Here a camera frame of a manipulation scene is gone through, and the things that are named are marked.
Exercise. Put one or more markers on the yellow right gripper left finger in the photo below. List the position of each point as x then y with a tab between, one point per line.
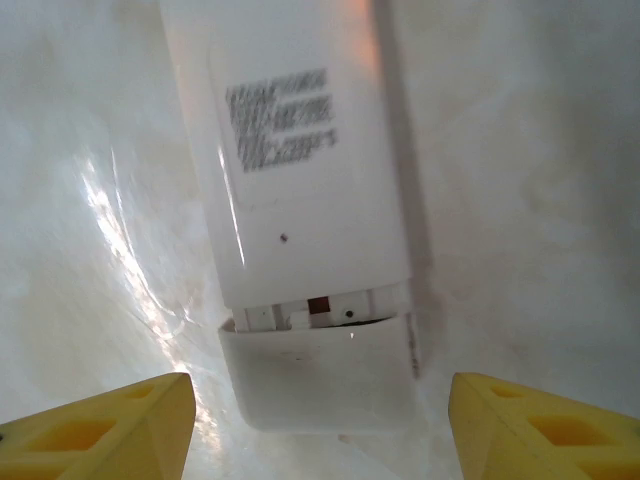
160	430

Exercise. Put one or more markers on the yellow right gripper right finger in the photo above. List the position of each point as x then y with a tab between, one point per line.
480	430

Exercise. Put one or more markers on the white battery cover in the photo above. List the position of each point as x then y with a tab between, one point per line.
320	380

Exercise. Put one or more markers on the white remote with printed label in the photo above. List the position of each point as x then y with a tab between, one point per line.
300	225

